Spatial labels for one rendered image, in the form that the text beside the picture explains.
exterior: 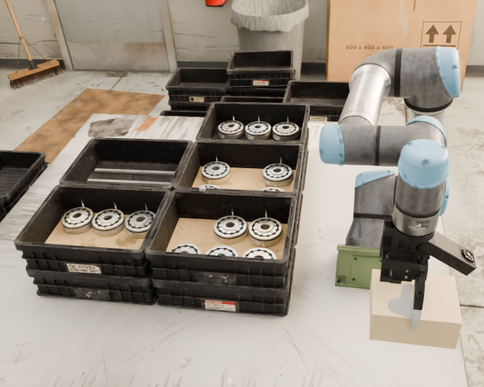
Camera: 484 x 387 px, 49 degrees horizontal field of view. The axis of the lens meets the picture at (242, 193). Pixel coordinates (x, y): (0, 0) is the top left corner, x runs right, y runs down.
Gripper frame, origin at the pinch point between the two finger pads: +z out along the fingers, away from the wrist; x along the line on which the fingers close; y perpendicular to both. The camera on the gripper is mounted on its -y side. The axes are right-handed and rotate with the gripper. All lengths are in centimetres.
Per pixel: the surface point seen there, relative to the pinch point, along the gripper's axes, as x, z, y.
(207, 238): -43, 27, 56
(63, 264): -24, 24, 95
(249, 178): -76, 27, 49
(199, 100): -217, 70, 111
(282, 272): -26.1, 21.9, 30.2
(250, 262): -24.5, 17.3, 38.5
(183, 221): -50, 27, 66
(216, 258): -24, 17, 48
